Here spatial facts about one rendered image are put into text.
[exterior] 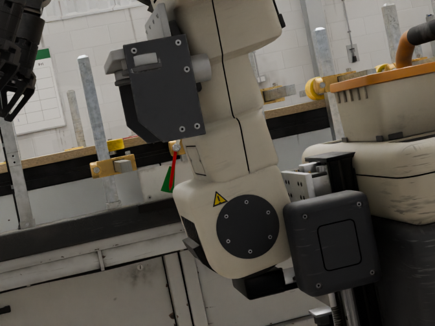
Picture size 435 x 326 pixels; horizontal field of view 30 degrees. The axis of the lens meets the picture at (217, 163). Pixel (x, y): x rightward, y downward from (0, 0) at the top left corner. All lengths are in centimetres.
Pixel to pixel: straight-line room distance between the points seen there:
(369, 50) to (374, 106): 907
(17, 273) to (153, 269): 49
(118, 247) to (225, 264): 123
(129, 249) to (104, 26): 736
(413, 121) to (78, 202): 152
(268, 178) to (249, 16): 27
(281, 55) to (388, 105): 871
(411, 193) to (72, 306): 173
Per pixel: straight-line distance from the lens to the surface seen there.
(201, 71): 129
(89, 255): 252
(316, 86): 262
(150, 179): 248
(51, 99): 963
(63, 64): 968
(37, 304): 277
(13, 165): 247
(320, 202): 125
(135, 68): 126
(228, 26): 135
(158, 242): 253
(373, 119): 141
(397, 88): 139
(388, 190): 128
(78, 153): 268
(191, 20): 134
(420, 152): 123
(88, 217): 246
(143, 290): 278
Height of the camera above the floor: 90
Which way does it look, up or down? 3 degrees down
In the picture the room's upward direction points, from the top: 11 degrees counter-clockwise
